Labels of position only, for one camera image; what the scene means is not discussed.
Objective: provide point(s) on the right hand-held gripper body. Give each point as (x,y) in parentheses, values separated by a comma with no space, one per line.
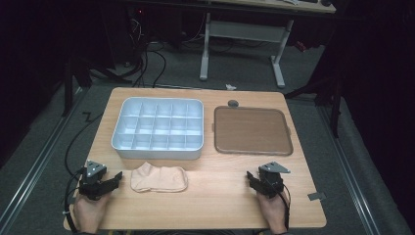
(272,181)

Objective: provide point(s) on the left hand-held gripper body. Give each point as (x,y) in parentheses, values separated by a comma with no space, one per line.
(93,181)

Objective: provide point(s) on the beige sock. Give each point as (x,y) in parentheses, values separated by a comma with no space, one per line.
(159,179)

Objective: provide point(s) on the person's right hand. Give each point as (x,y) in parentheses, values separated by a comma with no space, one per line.
(274,212)

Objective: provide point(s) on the person's left hand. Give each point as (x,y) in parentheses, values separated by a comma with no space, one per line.
(88,212)

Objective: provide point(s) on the grey tape piece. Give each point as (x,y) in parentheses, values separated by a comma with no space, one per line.
(316,196)

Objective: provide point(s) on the brown wooden tray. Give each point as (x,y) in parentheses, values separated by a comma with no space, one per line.
(252,130)

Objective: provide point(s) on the white compartment box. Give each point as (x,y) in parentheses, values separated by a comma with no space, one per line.
(159,128)

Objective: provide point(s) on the small grey round knob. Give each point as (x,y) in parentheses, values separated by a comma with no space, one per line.
(233,103)

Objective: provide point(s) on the white scrap of paper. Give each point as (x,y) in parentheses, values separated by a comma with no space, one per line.
(230,87)

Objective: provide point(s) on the black metal stand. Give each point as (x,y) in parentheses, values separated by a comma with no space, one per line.
(68,88)
(332,98)

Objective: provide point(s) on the small red object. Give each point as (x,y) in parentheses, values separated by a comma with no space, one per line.
(300,46)

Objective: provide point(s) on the desk with white legs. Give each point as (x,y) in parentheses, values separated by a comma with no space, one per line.
(244,31)

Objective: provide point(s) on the metal floor rail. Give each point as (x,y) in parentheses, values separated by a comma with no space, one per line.
(349,169)
(39,160)

